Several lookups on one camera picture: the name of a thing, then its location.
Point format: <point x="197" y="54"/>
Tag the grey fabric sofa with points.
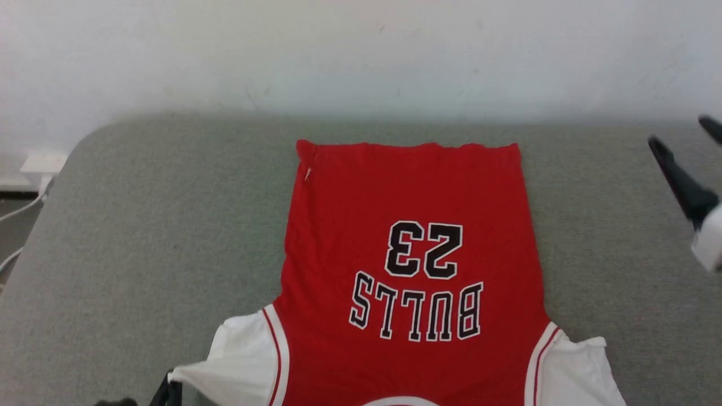
<point x="141" y="254"/>

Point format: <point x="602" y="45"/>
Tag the red white basketball jersey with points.
<point x="406" y="197"/>

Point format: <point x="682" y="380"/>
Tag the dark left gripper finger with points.
<point x="168" y="392"/>

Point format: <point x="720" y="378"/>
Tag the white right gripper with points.
<point x="711" y="242"/>

